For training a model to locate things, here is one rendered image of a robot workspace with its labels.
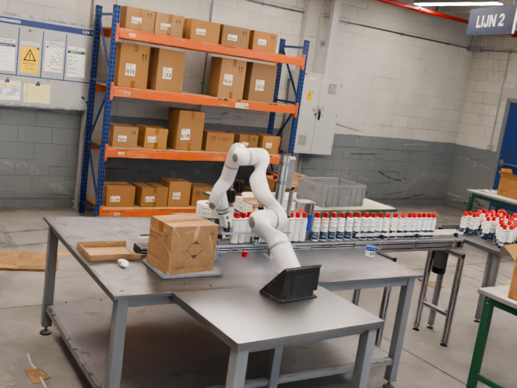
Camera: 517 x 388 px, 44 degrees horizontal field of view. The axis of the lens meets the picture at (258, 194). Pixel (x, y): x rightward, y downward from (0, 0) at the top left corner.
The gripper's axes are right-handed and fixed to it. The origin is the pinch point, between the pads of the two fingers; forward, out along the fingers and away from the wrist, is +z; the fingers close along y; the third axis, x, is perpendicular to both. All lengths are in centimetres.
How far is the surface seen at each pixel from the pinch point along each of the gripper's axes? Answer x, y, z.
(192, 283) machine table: 50, -55, -6
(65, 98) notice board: -16, 430, -39
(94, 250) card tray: 83, 6, -19
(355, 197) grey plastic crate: -205, 134, 79
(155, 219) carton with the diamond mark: 53, -28, -38
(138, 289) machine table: 80, -58, -17
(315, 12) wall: -414, 459, -65
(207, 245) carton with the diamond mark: 32, -43, -18
